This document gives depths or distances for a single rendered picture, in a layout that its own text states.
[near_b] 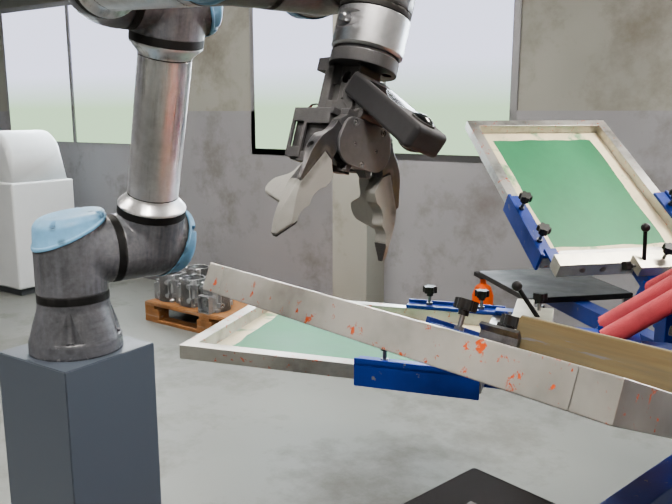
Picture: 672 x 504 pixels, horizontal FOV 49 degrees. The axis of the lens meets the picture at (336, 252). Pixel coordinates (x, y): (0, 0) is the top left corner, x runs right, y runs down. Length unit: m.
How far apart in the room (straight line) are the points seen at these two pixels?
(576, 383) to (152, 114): 0.81
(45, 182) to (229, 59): 1.98
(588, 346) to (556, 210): 1.38
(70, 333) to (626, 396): 0.89
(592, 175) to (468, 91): 2.43
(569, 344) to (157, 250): 0.72
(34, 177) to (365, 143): 6.32
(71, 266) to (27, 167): 5.75
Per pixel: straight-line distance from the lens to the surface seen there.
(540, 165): 2.83
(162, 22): 1.16
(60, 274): 1.23
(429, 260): 5.41
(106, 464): 1.30
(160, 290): 5.78
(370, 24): 0.74
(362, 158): 0.73
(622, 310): 2.01
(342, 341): 2.07
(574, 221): 2.61
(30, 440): 1.33
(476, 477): 1.39
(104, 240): 1.24
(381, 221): 0.76
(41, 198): 6.97
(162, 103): 1.20
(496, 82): 5.11
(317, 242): 5.91
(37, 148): 7.05
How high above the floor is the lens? 1.59
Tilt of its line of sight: 11 degrees down
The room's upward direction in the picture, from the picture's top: straight up
